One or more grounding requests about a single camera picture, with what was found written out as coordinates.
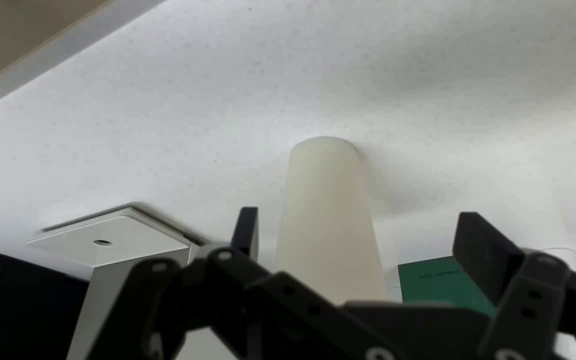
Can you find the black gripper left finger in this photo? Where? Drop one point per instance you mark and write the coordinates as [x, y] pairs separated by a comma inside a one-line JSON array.
[[254, 312]]

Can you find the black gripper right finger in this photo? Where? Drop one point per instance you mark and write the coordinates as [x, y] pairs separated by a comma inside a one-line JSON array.
[[535, 292]]

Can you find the white paper cup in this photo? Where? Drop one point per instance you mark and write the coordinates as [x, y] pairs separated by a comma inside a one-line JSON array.
[[327, 235]]

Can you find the green box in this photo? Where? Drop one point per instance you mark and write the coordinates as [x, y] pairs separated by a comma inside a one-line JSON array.
[[441, 281]]

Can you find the white metal shelf stand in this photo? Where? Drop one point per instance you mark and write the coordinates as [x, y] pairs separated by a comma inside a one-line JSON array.
[[109, 245]]

